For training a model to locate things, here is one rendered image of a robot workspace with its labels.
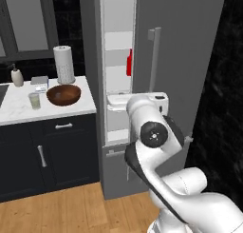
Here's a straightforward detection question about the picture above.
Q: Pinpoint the cream soap dispenser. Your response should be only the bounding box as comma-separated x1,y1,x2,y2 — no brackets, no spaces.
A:
10,63,25,87

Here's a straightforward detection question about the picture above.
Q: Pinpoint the red bottle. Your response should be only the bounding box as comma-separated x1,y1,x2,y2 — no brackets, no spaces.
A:
125,49,134,77

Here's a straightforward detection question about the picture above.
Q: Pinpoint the silver cupboard door handle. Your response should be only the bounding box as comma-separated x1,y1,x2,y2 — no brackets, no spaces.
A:
36,144,48,168

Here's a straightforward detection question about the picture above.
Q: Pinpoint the dark cupboard door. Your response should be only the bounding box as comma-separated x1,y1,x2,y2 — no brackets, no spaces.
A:
47,132,101,190
0,121,49,203

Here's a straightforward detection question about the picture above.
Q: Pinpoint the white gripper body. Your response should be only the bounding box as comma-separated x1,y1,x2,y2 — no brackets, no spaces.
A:
106,93,133,113

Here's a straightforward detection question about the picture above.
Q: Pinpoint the glass of lemonade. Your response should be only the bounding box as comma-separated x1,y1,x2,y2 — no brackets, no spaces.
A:
28,91,43,110

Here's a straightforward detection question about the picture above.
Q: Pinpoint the dark sink basin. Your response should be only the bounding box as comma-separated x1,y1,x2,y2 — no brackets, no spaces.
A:
0,84,10,108

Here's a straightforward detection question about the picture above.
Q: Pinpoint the grey framed window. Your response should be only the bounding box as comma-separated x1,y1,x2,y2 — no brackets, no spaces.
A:
0,0,60,63

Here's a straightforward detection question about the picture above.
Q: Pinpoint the brown wooden bowl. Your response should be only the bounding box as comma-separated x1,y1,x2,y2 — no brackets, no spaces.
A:
46,84,83,107

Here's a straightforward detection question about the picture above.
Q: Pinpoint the grey fridge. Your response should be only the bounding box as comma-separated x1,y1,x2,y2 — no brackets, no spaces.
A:
79,0,228,201

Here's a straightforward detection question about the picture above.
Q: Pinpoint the grey fridge door handle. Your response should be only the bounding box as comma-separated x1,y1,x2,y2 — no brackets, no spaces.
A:
147,27,162,94

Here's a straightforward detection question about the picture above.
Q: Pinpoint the grey and white box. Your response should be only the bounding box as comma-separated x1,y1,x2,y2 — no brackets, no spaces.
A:
29,75,50,94

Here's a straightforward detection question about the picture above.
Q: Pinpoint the white paper towel roll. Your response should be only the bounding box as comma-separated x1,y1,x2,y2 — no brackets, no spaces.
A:
52,45,77,86

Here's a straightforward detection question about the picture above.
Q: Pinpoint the silver drawer handle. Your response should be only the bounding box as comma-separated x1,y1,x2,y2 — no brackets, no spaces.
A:
54,123,74,130

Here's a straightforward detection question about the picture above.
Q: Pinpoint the dark drawer front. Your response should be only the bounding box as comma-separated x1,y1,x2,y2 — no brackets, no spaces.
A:
42,113,98,138

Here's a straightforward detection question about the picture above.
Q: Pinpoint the grey fridge door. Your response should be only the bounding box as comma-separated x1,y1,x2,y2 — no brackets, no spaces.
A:
132,0,228,144

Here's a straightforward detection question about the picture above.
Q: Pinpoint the grey freezer drawer front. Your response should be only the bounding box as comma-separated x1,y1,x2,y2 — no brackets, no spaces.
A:
101,138,195,201

